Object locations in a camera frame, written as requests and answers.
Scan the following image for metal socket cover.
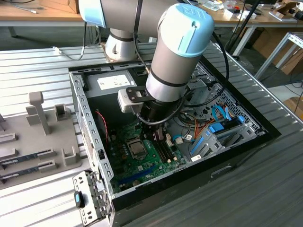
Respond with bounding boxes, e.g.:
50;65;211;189
125;139;149;159

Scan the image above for black RAM slot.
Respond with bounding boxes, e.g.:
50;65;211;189
162;139;176;160
155;140;169;164
160;139;173;162
157;140;171;163

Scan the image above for grey power supply unit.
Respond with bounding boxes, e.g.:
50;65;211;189
85;70;147;128

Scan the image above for grey metal drive cage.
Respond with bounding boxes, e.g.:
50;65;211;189
187;63;215;105

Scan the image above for green motherboard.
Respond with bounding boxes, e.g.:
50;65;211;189
108;122;189;193

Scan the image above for blue expansion slot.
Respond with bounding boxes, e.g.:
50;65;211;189
118;165;158;185

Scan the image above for hard disk in blue carrier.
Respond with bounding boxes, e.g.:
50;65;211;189
207;116;246;137

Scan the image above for perforated grey disk bay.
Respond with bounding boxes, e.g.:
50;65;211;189
189;84;267;164

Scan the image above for black open PC case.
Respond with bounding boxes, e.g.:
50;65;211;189
68;55;282;227

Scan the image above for black latch blue stripe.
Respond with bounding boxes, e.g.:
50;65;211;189
73;191;85;209

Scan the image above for grey parts rack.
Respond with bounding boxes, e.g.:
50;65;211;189
0;91;83;190

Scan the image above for white box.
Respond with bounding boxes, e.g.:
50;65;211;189
223;9;258;20

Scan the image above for large cardboard boxes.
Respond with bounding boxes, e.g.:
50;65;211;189
252;27;303;75

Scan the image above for black tripod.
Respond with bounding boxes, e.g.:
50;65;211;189
223;0;261;59

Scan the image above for blue RAM stick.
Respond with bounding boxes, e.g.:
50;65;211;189
0;165;40;180
0;151;40;166

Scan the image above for small cardboard box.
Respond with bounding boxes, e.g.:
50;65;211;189
283;96;303;119

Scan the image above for wooden desk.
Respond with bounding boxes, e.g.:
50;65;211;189
0;0;86;38
213;0;303;56

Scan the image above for cardboard box on desk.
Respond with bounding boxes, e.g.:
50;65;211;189
40;0;80;14

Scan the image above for open cardboard box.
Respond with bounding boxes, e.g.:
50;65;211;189
272;1;303;19

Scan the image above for black camera bracket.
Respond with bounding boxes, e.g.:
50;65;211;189
125;86;152;104

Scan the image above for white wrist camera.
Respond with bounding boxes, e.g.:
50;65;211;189
117;89;144;113

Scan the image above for light blue wire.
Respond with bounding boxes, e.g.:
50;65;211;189
172;134;185;145

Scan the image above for orange black wire bundle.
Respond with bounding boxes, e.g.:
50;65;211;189
179;113;211;142

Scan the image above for red black twisted wire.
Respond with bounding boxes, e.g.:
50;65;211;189
95;109;111;145

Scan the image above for blue plastic rail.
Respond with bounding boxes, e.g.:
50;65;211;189
190;136;206;157

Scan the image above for blue flat wire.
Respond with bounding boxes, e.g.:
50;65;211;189
212;105;235;124

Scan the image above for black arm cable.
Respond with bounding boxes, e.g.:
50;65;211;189
211;30;231;82

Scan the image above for grey metal slot bracket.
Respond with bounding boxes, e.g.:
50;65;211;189
72;170;114;227

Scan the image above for grey cable white plug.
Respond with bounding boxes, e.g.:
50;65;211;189
52;22;89;60

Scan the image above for aluminium profile frame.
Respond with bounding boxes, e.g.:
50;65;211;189
254;32;303;81

